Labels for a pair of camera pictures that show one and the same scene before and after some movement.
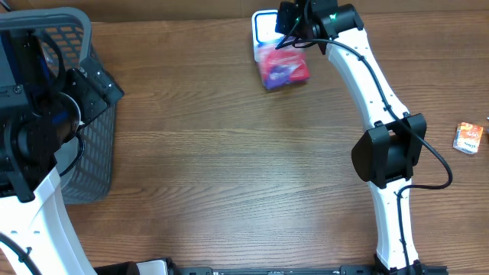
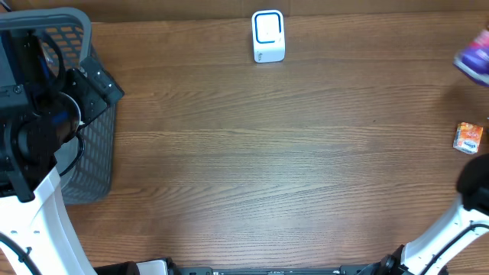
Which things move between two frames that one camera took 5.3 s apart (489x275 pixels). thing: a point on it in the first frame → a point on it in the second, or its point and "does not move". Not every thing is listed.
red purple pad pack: x=277 y=67 → x=474 y=59
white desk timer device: x=263 y=29 does not move
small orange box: x=467 y=137 does not move
